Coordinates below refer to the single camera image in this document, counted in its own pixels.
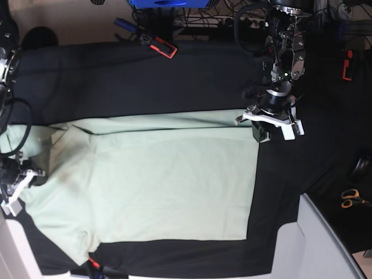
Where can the black round object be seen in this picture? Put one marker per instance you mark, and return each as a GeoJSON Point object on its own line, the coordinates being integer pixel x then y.
{"type": "Point", "coordinates": [360, 169]}

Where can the grey white furniture right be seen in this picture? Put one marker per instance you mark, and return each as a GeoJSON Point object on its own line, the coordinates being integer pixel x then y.
{"type": "Point", "coordinates": [309, 248]}

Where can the blue cylinder right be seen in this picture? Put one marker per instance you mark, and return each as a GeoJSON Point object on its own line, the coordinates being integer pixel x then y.
{"type": "Point", "coordinates": [339, 35]}

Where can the white furniture left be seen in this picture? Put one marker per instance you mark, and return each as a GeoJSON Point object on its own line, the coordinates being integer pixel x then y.
{"type": "Point", "coordinates": [17, 258]}

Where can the red black clamp top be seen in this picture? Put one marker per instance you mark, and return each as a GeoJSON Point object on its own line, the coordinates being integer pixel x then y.
{"type": "Point", "coordinates": [158, 45]}

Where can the red black clamp bottom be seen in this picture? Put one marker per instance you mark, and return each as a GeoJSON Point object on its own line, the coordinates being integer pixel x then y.
{"type": "Point", "coordinates": [97, 271]}

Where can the red clamp right edge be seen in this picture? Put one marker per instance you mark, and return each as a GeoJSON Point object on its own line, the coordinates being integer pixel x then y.
{"type": "Point", "coordinates": [345, 75]}

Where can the pale green T-shirt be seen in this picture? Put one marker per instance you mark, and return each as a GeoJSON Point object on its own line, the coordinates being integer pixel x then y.
{"type": "Point", "coordinates": [184, 176]}

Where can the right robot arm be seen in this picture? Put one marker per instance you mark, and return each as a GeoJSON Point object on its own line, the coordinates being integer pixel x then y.
{"type": "Point", "coordinates": [11, 54]}

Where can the orange handled scissors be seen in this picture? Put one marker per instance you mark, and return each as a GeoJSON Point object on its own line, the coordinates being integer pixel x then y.
{"type": "Point", "coordinates": [351, 197]}

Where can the white power strip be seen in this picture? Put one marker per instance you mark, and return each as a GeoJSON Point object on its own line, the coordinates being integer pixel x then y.
{"type": "Point", "coordinates": [251, 22]}

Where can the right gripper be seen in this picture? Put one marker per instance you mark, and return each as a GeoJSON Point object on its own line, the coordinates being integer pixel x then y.
{"type": "Point", "coordinates": [12, 174]}

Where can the red black clamp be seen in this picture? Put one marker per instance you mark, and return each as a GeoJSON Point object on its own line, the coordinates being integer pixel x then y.
{"type": "Point", "coordinates": [97, 271]}
{"type": "Point", "coordinates": [158, 45]}

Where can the blue box top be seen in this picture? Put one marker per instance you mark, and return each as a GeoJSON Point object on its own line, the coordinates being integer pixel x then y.
{"type": "Point", "coordinates": [142, 4]}

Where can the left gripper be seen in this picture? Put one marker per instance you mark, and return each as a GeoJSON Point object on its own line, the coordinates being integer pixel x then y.
{"type": "Point", "coordinates": [271, 99]}

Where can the blue handle tool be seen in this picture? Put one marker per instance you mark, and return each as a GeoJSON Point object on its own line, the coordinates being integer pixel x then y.
{"type": "Point", "coordinates": [125, 25]}

